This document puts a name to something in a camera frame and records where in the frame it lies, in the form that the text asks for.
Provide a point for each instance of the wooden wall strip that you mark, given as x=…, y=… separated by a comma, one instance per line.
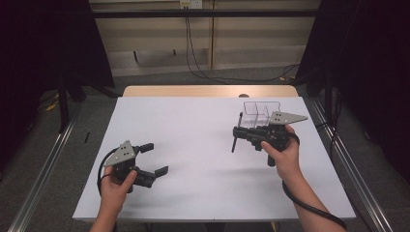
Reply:
x=211, y=38

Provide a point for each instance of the white power outlet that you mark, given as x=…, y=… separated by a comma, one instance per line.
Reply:
x=190, y=4

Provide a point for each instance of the black horizontal bar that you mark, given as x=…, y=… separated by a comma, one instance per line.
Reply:
x=206, y=13

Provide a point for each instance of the person's left hand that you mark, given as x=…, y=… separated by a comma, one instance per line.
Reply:
x=114, y=190

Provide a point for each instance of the yellow floor tape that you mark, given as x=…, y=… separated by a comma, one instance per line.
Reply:
x=52, y=104

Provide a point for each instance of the small black floor item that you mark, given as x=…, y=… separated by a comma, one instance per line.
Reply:
x=86, y=137

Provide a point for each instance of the black curtain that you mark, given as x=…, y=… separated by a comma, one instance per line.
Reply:
x=370, y=80
x=48, y=64

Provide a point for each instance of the white table board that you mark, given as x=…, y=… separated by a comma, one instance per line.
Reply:
x=199, y=180

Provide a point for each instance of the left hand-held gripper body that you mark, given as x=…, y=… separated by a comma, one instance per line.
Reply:
x=124, y=154

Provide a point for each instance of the wooden table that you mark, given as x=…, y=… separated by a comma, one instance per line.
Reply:
x=193, y=91

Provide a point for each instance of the black stand leg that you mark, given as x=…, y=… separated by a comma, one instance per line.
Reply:
x=63, y=106

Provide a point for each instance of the metal floor rail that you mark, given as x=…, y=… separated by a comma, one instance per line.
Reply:
x=354, y=167
x=42, y=167

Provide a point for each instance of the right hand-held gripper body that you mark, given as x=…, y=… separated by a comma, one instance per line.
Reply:
x=277, y=129

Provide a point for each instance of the person's right hand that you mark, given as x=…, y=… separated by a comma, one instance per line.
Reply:
x=285, y=158

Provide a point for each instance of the clear acrylic organizer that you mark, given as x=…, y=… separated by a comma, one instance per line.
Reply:
x=257, y=112

